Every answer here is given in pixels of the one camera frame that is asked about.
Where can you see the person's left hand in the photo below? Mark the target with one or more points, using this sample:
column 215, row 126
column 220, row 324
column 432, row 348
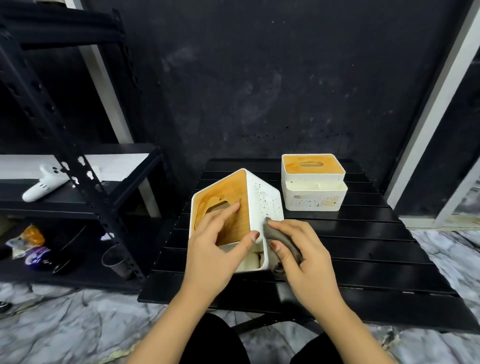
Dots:
column 206, row 266

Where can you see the person's right hand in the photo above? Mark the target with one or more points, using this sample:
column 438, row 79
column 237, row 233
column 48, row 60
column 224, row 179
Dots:
column 315, row 277

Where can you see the grey cleaning cloth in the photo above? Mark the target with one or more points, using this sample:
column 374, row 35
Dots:
column 279, row 238

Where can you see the person's black trousers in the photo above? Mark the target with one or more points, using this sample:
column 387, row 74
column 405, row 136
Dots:
column 210, row 345

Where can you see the grey metal cup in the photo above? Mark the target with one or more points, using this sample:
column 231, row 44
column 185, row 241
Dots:
column 118, row 262

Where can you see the black metal shelf rack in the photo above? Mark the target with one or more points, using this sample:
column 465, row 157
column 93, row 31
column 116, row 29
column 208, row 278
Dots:
column 95, row 202

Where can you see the white board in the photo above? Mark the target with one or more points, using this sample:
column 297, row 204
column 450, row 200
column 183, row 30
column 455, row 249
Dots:
column 120, row 167

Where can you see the orange snack packet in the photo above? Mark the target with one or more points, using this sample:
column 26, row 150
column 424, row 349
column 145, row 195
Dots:
column 32, row 236

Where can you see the white handheld controller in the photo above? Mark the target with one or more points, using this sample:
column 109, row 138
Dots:
column 39, row 189

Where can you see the black table leg frame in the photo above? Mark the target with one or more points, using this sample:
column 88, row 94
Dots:
column 255, row 322

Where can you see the white frame post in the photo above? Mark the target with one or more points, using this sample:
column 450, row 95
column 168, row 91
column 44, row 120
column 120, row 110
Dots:
column 108, row 93

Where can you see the white door frame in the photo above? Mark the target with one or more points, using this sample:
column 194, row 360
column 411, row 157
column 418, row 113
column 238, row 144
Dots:
column 431, row 112

